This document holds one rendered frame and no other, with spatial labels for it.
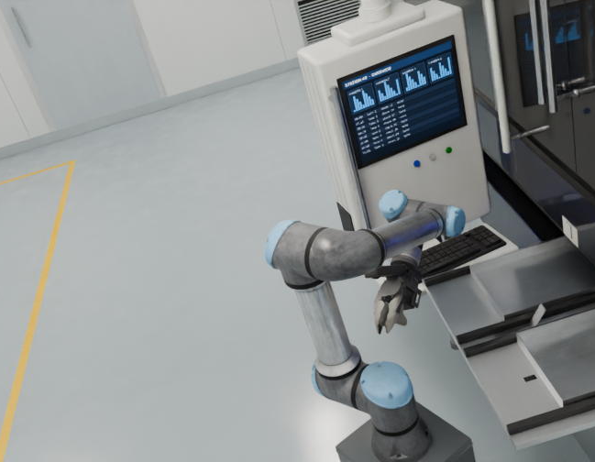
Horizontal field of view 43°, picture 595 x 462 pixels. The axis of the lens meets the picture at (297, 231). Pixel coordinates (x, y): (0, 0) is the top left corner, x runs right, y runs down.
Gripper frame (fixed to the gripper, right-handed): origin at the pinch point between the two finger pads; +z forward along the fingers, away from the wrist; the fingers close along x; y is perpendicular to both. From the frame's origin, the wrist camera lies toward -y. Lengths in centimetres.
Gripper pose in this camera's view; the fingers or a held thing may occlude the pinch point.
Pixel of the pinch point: (382, 326)
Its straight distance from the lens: 190.2
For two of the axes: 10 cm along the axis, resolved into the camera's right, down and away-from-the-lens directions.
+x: -6.5, 2.0, 7.3
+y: 7.1, 5.1, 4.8
